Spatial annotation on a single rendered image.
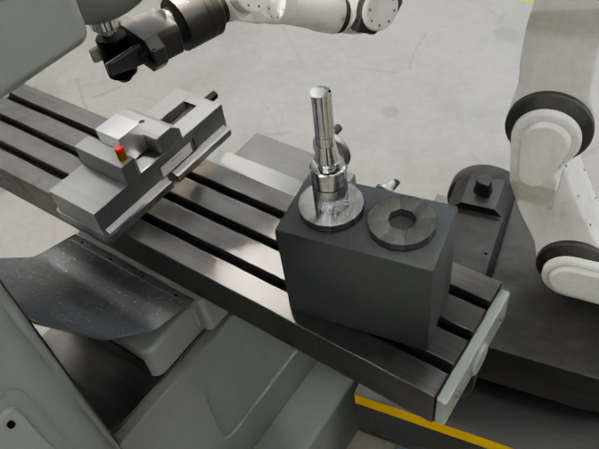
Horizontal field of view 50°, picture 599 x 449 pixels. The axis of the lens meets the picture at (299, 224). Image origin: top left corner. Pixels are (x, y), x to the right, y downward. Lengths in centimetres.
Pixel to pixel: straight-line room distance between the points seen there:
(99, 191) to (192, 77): 211
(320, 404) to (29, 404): 97
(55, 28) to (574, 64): 75
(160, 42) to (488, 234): 89
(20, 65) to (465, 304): 69
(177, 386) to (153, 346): 13
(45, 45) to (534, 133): 75
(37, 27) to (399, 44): 262
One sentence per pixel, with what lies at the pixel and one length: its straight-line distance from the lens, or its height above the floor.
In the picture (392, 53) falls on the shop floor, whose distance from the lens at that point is 324.
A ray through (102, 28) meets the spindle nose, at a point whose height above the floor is 129.
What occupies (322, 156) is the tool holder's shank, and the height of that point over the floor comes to 122.
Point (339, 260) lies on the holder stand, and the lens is 86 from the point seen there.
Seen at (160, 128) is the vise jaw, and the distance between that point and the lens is 121.
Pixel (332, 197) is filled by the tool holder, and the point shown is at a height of 116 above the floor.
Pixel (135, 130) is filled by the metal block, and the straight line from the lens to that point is 120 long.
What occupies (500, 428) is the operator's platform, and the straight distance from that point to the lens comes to 151.
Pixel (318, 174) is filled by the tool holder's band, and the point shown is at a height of 120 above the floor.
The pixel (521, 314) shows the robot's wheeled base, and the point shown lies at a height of 57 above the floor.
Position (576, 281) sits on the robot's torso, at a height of 69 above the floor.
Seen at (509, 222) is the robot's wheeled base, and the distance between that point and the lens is 163.
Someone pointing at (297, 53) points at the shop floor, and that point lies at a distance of 329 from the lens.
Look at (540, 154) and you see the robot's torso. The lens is 117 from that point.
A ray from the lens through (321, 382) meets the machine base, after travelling 177.
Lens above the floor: 175
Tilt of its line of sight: 47 degrees down
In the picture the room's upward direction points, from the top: 9 degrees counter-clockwise
